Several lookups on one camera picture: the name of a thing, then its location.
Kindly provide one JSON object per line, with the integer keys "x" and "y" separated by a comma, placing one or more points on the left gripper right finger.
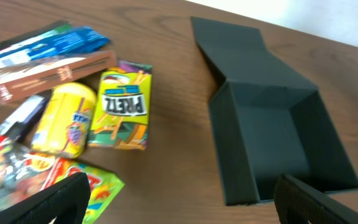
{"x": 297, "y": 202}

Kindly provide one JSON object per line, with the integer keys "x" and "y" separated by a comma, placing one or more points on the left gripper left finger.
{"x": 63, "y": 202}

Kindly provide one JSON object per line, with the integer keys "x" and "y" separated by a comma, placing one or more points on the Haribo sour worms bag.
{"x": 24, "y": 173}

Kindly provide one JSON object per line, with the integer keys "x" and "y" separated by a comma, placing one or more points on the dark green gift box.
{"x": 267, "y": 119}

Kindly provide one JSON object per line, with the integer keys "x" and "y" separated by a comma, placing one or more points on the brown Pocky box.
{"x": 26, "y": 79}

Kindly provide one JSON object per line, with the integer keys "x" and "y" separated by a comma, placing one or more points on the blue cookie wrapper pack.
{"x": 78, "y": 40}

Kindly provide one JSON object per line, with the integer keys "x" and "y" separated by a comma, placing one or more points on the yellow Mentos candy bottle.
{"x": 64, "y": 125}

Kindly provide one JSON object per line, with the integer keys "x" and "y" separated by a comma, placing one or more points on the purple white candy bar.
{"x": 19, "y": 123}

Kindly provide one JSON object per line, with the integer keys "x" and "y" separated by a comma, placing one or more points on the green Pretz snack box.
{"x": 121, "y": 115}

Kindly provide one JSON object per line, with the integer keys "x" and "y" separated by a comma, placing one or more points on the green black candy bar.
{"x": 34, "y": 36}

